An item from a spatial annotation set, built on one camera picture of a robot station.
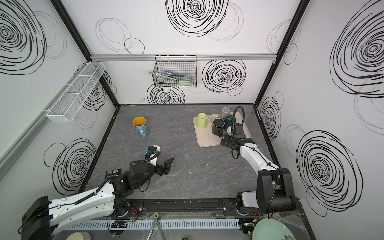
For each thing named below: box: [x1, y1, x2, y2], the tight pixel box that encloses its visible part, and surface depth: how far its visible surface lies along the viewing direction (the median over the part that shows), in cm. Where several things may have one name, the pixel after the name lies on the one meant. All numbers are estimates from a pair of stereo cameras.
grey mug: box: [221, 107, 230, 120], surface depth 106 cm
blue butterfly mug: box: [132, 116, 150, 138], surface depth 98 cm
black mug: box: [211, 117, 225, 138], surface depth 99 cm
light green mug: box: [196, 112, 212, 128], surface depth 103 cm
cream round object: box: [65, 232, 92, 240], surface depth 63 cm
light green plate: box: [252, 217, 296, 240], surface depth 69 cm
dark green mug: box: [224, 114, 236, 130], surface depth 100 cm
